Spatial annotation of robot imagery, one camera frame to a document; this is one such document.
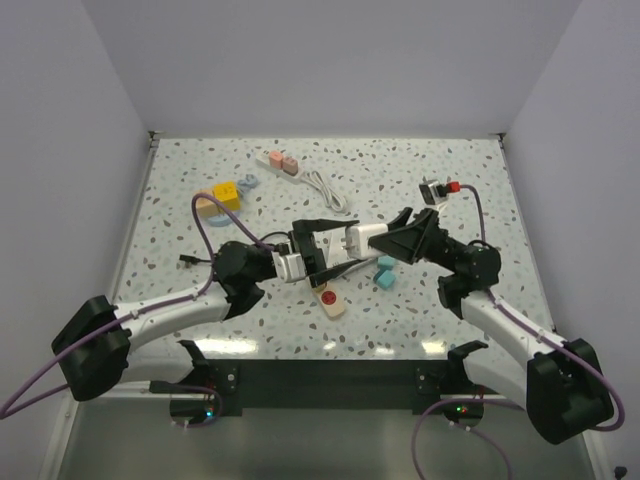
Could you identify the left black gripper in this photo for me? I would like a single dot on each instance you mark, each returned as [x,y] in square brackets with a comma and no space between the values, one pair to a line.
[302,241]

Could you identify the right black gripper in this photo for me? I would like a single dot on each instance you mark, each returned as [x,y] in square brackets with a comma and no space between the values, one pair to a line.
[407,243]

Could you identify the teal plug adapter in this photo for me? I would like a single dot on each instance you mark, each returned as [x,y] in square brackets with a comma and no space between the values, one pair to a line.
[384,279]
[386,263]

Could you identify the white tiger plug adapter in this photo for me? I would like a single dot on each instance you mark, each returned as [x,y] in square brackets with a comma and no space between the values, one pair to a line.
[355,241]

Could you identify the white triangular power strip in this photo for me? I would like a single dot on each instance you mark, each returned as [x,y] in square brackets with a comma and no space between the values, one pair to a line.
[334,254]

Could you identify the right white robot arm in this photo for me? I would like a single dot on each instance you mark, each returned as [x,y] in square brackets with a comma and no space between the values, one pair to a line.
[561,386]

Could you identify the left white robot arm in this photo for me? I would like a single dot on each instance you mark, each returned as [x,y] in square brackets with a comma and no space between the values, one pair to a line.
[106,344]

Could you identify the brown-pink plug adapter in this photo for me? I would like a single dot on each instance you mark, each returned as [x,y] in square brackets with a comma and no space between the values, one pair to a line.
[290,166]

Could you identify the pink plug adapter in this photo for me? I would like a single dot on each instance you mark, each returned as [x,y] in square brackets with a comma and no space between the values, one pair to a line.
[275,159]

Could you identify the wooden power strip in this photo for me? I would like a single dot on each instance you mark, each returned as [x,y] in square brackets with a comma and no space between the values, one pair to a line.
[330,300]

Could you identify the light blue round base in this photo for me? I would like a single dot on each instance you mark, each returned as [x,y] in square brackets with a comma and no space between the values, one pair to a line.
[221,220]

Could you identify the yellow cube socket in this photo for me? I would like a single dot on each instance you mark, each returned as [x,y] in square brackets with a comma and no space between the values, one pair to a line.
[228,194]

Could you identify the beige cube socket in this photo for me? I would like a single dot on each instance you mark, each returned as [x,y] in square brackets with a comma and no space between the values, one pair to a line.
[205,208]

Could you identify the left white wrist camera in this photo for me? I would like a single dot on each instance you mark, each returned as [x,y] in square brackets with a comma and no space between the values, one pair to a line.
[290,268]

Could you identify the right wrist camera red plug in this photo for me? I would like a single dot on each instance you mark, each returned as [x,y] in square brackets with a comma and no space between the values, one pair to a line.
[435,192]

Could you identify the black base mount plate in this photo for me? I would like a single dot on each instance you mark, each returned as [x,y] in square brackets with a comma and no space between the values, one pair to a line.
[237,385]

